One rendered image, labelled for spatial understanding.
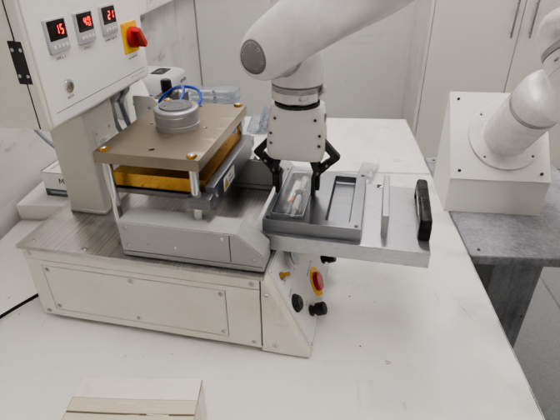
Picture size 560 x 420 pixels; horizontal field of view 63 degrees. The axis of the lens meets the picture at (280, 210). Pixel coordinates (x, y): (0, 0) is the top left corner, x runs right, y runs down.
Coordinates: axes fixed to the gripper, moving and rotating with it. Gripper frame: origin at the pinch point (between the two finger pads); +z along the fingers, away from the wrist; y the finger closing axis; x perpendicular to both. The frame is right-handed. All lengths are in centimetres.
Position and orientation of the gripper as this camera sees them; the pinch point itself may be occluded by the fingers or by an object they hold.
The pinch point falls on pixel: (296, 182)
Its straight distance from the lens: 83.2
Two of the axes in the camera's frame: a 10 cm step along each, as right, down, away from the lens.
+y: -9.8, -1.0, 1.8
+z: 0.1, 8.5, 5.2
